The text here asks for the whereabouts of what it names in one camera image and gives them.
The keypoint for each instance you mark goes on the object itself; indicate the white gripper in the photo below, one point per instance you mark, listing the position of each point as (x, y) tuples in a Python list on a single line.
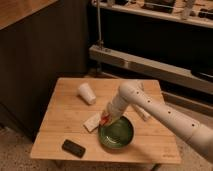
[(112, 117)]

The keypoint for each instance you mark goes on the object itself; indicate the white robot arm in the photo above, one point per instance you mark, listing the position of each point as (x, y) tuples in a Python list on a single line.
[(197, 135)]

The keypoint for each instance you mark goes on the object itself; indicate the red pepper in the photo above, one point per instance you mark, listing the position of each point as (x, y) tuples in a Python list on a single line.
[(104, 120)]

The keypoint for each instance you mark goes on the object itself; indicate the dark wooden cabinet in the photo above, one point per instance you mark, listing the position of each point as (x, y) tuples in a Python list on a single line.
[(34, 53)]

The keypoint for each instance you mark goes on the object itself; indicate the beige folded napkin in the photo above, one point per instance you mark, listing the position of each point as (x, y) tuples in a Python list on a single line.
[(93, 122)]

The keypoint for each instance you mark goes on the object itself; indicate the white paper cup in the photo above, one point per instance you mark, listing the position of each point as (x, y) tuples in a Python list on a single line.
[(85, 91)]

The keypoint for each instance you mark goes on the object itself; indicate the black smartphone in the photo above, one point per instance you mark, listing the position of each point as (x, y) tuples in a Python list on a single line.
[(73, 148)]

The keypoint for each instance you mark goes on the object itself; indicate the metal shelf rack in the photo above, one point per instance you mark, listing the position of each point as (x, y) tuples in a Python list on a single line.
[(181, 87)]

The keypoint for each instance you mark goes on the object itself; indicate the green ceramic bowl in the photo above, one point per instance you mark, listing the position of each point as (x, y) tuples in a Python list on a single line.
[(117, 135)]

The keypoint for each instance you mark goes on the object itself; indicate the small wooden table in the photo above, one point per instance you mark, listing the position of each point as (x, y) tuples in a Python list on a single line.
[(66, 113)]

